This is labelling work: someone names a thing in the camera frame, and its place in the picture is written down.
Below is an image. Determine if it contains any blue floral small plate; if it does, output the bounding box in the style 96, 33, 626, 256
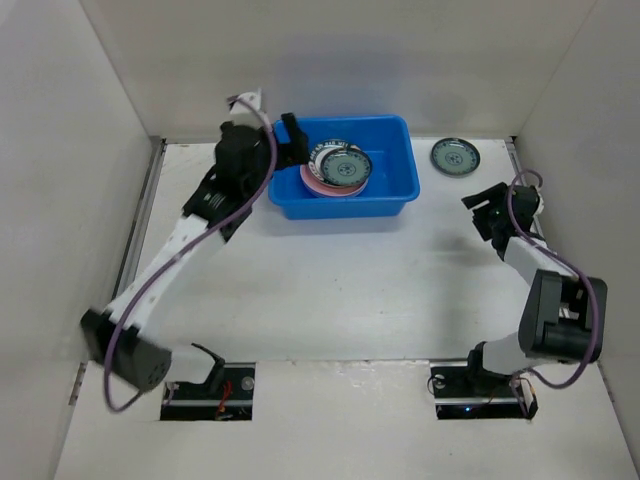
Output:
320, 148, 373, 187

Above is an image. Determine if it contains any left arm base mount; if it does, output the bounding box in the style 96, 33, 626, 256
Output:
159, 363, 256, 422

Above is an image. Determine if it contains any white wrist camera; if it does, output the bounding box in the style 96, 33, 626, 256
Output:
226, 88, 263, 121
531, 186, 544, 217

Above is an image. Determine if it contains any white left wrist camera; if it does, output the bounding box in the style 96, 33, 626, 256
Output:
226, 88, 263, 121

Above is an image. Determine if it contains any pink plastic plate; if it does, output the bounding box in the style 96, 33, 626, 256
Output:
299, 165, 368, 198

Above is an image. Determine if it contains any green rimmed white plate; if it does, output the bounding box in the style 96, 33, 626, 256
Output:
308, 139, 367, 188

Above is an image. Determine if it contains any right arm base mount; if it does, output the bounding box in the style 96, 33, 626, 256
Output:
427, 360, 539, 421

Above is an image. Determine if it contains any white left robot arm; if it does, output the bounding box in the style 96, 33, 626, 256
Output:
80, 113, 309, 396

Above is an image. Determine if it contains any blue plastic bin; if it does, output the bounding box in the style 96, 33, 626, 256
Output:
268, 115, 420, 220

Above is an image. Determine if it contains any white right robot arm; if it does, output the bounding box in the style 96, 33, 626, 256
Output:
462, 183, 608, 395

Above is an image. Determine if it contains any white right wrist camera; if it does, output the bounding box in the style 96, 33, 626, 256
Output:
531, 186, 544, 217

